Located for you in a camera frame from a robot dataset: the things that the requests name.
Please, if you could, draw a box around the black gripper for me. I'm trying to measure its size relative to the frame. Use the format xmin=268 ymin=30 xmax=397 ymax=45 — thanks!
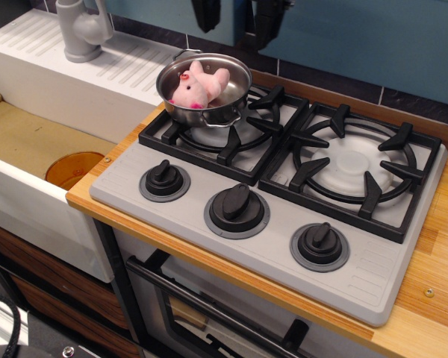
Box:
xmin=191 ymin=0 xmax=296 ymax=50

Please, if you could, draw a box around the pink stuffed pig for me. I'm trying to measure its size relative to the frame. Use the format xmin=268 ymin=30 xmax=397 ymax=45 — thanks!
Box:
xmin=169 ymin=60 xmax=230 ymax=109

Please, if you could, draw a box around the stainless steel pan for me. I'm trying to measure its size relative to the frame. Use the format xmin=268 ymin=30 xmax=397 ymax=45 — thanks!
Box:
xmin=156 ymin=49 xmax=252 ymax=128

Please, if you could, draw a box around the black left stove knob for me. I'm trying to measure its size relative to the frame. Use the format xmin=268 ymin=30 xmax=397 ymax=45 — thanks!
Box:
xmin=139 ymin=160 xmax=191 ymax=203

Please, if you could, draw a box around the black stove knob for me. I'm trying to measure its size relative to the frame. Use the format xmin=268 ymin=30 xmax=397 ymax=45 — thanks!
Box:
xmin=139 ymin=160 xmax=191 ymax=203
xmin=204 ymin=183 xmax=270 ymax=240
xmin=290 ymin=222 xmax=350 ymax=273

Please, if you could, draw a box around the black middle stove knob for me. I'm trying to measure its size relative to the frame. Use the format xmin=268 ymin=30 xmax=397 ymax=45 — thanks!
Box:
xmin=204 ymin=183 xmax=270 ymax=240

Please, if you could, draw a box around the grey toy stove top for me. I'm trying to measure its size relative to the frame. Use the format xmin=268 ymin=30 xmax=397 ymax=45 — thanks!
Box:
xmin=88 ymin=69 xmax=448 ymax=328

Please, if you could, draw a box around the black right stove knob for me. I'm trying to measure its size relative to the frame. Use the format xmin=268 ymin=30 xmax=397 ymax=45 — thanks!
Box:
xmin=290 ymin=222 xmax=350 ymax=273

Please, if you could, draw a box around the black left burner grate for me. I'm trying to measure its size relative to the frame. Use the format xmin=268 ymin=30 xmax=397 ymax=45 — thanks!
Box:
xmin=138 ymin=85 xmax=309 ymax=186

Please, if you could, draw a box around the black burner grate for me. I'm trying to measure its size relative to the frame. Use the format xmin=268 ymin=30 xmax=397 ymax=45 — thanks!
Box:
xmin=258 ymin=102 xmax=443 ymax=243
xmin=138 ymin=85 xmax=309 ymax=186

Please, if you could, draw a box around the grey toy faucet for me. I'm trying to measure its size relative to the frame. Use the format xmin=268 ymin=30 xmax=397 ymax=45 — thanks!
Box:
xmin=56 ymin=0 xmax=113 ymax=63

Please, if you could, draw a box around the black right burner grate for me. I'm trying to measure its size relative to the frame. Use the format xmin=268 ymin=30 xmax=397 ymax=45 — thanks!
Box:
xmin=258 ymin=102 xmax=443 ymax=243

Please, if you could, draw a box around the white toy sink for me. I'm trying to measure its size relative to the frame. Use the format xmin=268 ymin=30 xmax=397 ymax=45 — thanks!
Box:
xmin=0 ymin=10 xmax=178 ymax=283

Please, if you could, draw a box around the wooden drawer cabinet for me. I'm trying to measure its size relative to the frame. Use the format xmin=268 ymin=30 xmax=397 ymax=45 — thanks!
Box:
xmin=0 ymin=227 xmax=144 ymax=357

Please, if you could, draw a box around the oven door with handle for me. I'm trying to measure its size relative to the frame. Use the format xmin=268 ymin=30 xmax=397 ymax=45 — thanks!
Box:
xmin=124 ymin=249 xmax=346 ymax=357

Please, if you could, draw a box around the black braided cable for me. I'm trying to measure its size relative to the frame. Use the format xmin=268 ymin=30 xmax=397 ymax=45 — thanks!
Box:
xmin=0 ymin=292 xmax=22 ymax=358

